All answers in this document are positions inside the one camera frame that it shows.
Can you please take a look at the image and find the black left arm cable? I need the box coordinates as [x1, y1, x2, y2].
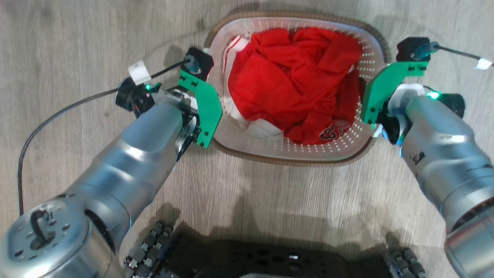
[18, 61, 186, 216]

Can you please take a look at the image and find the red white sports jersey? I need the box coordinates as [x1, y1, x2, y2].
[223, 27, 364, 146]

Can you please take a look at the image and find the black roller omni wheel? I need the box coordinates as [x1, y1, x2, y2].
[384, 247, 427, 278]
[123, 221, 175, 278]

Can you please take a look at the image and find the white perforated laundry basket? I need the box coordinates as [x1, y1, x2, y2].
[203, 11, 391, 167]

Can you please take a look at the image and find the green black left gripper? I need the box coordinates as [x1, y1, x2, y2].
[166, 70, 223, 159]

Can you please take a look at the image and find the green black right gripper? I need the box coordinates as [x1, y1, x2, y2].
[360, 61, 430, 146]

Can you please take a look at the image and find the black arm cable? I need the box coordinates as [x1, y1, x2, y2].
[435, 45, 481, 62]
[18, 61, 186, 216]

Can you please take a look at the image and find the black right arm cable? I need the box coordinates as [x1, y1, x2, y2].
[435, 45, 481, 62]

